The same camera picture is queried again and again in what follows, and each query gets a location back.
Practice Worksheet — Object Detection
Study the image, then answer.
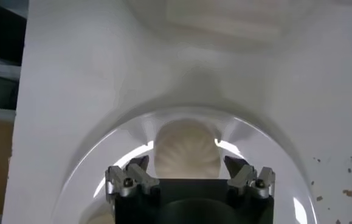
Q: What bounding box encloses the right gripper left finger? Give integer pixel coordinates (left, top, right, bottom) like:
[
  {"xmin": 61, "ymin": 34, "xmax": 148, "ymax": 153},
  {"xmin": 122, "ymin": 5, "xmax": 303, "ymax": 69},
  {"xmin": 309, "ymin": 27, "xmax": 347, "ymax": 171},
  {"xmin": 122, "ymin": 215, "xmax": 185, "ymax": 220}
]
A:
[{"xmin": 105, "ymin": 155, "xmax": 160, "ymax": 203}]

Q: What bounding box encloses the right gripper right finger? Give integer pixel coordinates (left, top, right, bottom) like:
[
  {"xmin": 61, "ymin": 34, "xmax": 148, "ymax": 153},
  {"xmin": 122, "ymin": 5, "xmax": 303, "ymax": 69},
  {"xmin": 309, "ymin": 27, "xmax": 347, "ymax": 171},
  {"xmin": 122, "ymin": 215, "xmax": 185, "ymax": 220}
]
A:
[{"xmin": 223, "ymin": 155, "xmax": 276, "ymax": 199}]

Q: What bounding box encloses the white round plate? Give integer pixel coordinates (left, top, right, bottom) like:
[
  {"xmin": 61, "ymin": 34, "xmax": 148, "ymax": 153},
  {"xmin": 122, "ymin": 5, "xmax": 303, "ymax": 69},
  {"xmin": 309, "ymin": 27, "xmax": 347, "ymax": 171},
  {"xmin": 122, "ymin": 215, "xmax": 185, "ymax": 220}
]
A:
[{"xmin": 52, "ymin": 106, "xmax": 318, "ymax": 224}]

